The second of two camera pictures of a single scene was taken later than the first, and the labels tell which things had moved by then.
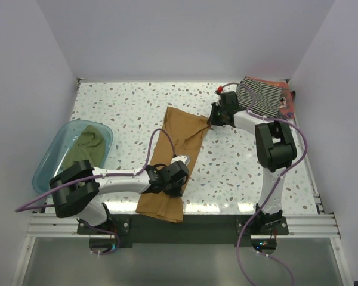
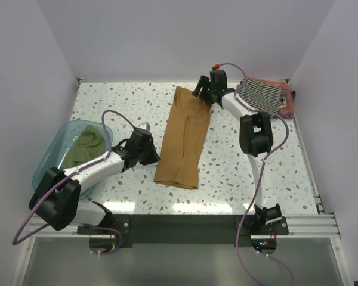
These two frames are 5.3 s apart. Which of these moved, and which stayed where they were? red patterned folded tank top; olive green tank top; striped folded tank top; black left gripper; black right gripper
Moved: black right gripper; black left gripper
Stayed: olive green tank top; red patterned folded tank top; striped folded tank top
